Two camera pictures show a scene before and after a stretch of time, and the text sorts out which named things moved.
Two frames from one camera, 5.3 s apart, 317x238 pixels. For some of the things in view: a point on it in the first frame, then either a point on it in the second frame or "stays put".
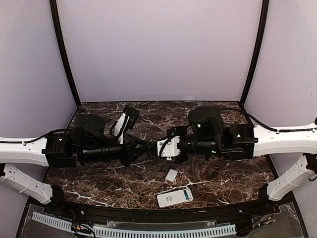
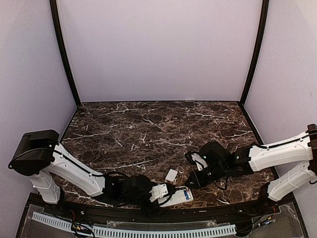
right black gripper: x=177 y=161 → x=198 y=181
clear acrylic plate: x=161 y=224 stays put
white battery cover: x=171 y=175 stays put
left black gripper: x=132 y=153 → x=151 y=210
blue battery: x=187 y=197 stays put
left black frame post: x=54 y=6 stays put
